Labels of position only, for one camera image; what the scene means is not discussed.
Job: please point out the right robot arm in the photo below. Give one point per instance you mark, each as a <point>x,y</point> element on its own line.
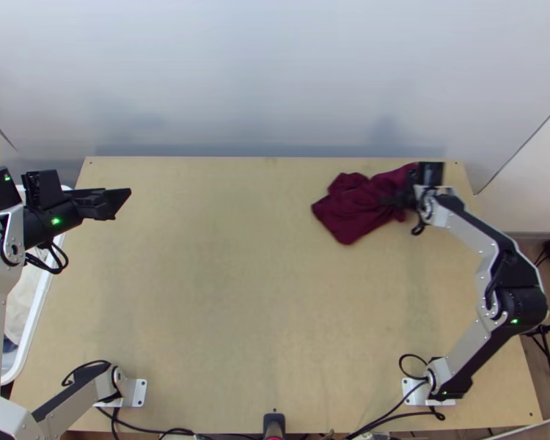
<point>472,234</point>

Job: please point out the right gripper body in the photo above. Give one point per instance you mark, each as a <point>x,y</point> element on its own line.
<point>408,199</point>

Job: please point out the white laundry basket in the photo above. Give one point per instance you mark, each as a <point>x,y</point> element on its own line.
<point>34,302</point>

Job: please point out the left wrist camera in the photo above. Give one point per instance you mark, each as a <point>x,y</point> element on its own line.
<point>43,188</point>

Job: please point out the heap of clothes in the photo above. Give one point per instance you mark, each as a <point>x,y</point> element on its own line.
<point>20,307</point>

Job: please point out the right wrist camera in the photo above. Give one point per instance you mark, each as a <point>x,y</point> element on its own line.
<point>431,173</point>

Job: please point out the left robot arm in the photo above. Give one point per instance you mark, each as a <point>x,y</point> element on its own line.
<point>0,284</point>

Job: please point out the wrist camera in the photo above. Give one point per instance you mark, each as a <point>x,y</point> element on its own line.
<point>431,173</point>
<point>43,188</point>

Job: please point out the maroon t-shirt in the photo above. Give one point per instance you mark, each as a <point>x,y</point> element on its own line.
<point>357,206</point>

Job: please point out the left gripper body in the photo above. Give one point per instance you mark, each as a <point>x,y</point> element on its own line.
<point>84,204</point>

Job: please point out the black tripod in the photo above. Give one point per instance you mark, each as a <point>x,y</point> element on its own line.
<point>543,339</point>

